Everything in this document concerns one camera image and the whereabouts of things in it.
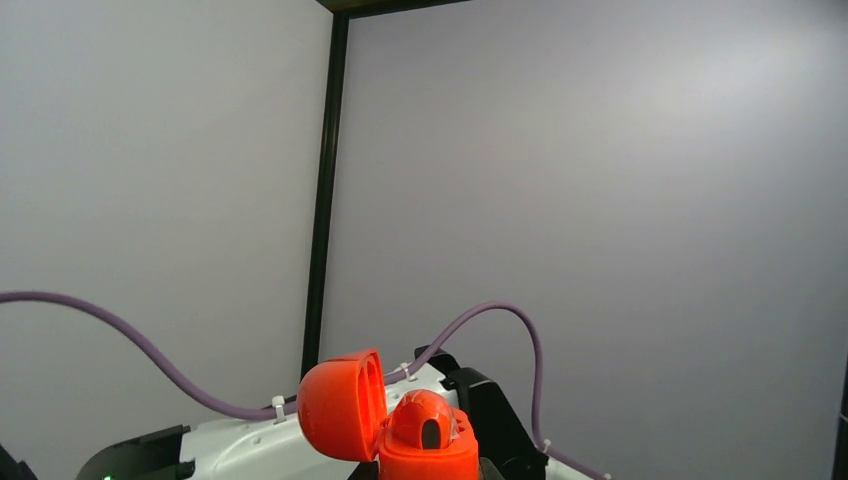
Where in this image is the black enclosure frame post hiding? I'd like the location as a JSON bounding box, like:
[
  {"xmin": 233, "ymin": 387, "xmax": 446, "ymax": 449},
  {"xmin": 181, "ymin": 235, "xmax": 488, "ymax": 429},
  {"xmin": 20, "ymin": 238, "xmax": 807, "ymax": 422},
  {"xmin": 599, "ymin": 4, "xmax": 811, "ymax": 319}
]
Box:
[{"xmin": 300, "ymin": 0, "xmax": 459, "ymax": 376}]

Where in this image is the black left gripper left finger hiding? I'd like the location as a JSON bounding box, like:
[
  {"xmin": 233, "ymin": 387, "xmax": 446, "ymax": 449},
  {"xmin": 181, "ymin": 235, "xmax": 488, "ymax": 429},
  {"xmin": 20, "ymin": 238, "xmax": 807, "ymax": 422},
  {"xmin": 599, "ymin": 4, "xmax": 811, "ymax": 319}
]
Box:
[{"xmin": 347, "ymin": 461, "xmax": 379, "ymax": 480}]

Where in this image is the orange round case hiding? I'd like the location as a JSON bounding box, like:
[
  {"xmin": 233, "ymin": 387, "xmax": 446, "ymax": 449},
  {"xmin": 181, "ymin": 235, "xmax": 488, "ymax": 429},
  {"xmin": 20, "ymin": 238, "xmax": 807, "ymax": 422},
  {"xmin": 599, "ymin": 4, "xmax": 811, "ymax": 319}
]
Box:
[{"xmin": 296, "ymin": 349, "xmax": 480, "ymax": 480}]

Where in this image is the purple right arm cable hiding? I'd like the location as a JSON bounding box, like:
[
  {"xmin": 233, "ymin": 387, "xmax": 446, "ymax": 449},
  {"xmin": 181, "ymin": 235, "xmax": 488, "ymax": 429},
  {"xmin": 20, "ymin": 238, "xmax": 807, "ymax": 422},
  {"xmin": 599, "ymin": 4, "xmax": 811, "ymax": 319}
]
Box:
[{"xmin": 0, "ymin": 291, "xmax": 612, "ymax": 480}]

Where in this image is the orange earbud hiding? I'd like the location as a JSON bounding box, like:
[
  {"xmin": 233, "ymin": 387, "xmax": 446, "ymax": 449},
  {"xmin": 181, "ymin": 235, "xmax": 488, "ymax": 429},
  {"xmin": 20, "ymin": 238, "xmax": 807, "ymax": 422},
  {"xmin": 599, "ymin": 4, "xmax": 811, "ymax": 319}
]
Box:
[{"xmin": 386, "ymin": 389, "xmax": 459, "ymax": 450}]

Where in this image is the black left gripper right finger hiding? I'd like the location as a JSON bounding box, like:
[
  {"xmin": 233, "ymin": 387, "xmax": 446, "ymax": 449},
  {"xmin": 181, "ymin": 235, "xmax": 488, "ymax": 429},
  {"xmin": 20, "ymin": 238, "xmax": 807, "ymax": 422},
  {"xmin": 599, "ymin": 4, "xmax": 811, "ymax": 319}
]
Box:
[{"xmin": 478, "ymin": 457, "xmax": 504, "ymax": 480}]

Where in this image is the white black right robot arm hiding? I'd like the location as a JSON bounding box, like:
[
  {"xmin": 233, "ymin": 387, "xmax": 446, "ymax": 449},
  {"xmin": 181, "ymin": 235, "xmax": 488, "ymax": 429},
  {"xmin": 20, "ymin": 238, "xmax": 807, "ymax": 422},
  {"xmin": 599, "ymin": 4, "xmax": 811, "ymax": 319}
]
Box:
[{"xmin": 79, "ymin": 346, "xmax": 594, "ymax": 480}]

